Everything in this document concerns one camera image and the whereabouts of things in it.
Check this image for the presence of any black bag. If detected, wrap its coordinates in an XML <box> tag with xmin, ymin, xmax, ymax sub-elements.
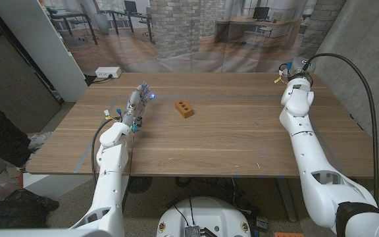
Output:
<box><xmin>0</xmin><ymin>189</ymin><xmax>60</xmax><ymax>230</ymax></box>

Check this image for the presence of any round black floor fan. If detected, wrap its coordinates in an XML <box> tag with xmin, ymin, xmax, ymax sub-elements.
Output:
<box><xmin>127</xmin><ymin>176</ymin><xmax>153</xmax><ymax>194</ymax></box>

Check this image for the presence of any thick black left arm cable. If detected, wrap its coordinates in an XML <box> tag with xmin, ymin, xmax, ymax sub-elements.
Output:
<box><xmin>91</xmin><ymin>118</ymin><xmax>114</xmax><ymax>185</ymax></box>

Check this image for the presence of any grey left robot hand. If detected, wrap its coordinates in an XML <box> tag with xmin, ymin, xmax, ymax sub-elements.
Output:
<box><xmin>120</xmin><ymin>81</ymin><xmax>156</xmax><ymax>132</ymax></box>

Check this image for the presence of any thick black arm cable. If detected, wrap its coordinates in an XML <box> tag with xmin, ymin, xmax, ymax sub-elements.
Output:
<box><xmin>303</xmin><ymin>53</ymin><xmax>379</xmax><ymax>205</ymax></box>
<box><xmin>91</xmin><ymin>118</ymin><xmax>114</xmax><ymax>185</ymax></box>

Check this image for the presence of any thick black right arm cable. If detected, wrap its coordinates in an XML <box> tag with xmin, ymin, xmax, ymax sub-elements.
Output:
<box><xmin>303</xmin><ymin>53</ymin><xmax>379</xmax><ymax>205</ymax></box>

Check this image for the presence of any white board panel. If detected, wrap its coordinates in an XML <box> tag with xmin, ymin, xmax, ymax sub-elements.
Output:
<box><xmin>0</xmin><ymin>0</ymin><xmax>88</xmax><ymax>103</ymax></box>

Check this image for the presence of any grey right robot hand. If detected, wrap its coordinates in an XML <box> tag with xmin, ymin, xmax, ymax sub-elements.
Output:
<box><xmin>288</xmin><ymin>55</ymin><xmax>316</xmax><ymax>78</ymax></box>

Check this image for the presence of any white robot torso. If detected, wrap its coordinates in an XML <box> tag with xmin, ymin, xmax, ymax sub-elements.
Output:
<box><xmin>156</xmin><ymin>196</ymin><xmax>252</xmax><ymax>237</ymax></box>

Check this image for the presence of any orange wooden block with holes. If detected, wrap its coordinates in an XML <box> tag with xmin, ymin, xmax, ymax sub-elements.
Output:
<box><xmin>174</xmin><ymin>99</ymin><xmax>195</xmax><ymax>119</ymax></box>

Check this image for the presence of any printed office backdrop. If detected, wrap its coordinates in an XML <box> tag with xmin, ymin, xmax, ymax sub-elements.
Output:
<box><xmin>39</xmin><ymin>0</ymin><xmax>347</xmax><ymax>73</ymax></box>

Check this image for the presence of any white sneaker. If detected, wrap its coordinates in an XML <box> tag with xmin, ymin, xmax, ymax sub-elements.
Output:
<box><xmin>28</xmin><ymin>131</ymin><xmax>53</xmax><ymax>152</ymax></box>

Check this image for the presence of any white power strip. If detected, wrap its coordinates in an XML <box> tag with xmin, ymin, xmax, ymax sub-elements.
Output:
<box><xmin>95</xmin><ymin>66</ymin><xmax>122</xmax><ymax>79</ymax></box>

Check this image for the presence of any black power strip cable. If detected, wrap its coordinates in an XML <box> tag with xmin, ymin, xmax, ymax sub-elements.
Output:
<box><xmin>84</xmin><ymin>74</ymin><xmax>113</xmax><ymax>85</ymax></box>

